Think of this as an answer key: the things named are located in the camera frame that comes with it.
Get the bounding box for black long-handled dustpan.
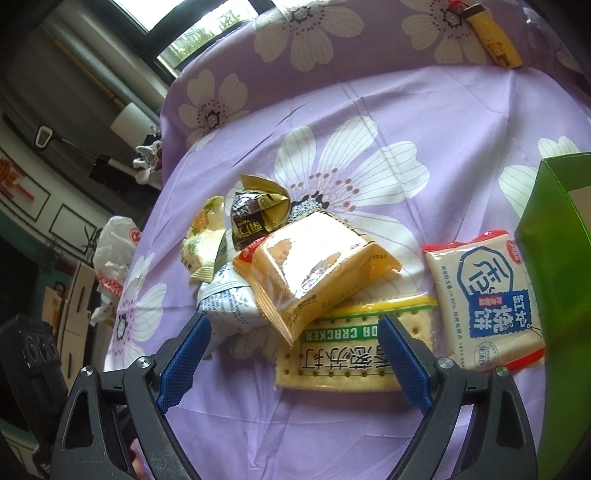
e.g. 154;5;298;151
34;126;139;183

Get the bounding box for window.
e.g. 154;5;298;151
111;0;278;79

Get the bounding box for white paper roll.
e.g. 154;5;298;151
110;104;158;139

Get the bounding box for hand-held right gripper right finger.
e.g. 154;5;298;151
378;314;541;480

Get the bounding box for yellow cartoon lighter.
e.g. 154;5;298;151
447;0;522;70

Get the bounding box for cream packet with red edges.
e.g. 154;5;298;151
422;230;546;374

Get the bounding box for pile of white cloths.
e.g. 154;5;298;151
133;134;164;188

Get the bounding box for orange-yellow cracker packet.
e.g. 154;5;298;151
232;210;402;347

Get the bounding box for clear yellow-striped cracker packet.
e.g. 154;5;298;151
273;295;438;393

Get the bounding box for green box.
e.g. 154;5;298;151
513;152;591;480

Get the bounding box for pale yellow-green snack packet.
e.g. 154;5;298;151
180;195;229;282

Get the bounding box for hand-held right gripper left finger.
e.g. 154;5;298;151
54;313;213;480

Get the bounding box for purple floral bedsheet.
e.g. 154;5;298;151
104;65;591;480

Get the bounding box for dark brown snack packet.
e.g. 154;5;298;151
229;173;293;252

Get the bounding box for white plastic bag red print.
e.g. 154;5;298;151
90;216;141;324

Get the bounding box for white snack packet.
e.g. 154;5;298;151
198;262;296;358

